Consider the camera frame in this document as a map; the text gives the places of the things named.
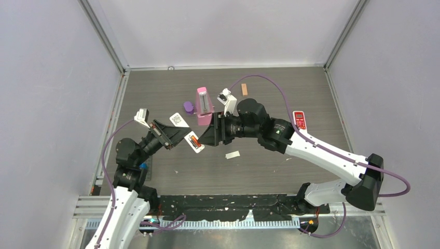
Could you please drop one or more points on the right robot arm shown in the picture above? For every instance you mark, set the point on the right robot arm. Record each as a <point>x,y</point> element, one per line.
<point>360,177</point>

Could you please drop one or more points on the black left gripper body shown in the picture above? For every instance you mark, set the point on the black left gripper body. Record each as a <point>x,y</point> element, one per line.
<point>153,141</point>

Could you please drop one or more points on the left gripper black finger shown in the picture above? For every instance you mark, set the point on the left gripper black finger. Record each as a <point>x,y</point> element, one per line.
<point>169,130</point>
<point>176,139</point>

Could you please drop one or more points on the small wooden block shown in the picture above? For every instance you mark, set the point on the small wooden block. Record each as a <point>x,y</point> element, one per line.
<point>244,90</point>

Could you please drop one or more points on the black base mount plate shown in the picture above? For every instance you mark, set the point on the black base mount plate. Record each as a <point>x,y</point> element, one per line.
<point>228,208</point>

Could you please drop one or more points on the grey building baseplate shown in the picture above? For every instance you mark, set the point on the grey building baseplate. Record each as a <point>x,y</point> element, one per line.
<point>149,166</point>

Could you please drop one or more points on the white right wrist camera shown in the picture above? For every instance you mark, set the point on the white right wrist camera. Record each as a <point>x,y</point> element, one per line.
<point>228,100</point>

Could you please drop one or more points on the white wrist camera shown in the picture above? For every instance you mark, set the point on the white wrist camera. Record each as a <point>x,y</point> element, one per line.
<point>141,117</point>
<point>228,100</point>

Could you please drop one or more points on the pink metronome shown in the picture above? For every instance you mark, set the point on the pink metronome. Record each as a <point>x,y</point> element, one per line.
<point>204,107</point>

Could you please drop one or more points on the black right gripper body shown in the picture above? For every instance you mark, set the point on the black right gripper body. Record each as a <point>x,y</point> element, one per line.
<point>231,127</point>

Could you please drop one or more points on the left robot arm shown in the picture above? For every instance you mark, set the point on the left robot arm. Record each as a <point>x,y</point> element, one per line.
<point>130,199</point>

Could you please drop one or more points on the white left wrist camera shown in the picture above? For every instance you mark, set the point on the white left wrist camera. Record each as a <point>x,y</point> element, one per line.
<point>141,117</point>

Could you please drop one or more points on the purple round object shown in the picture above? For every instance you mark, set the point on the purple round object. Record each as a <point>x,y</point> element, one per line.
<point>189,107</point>

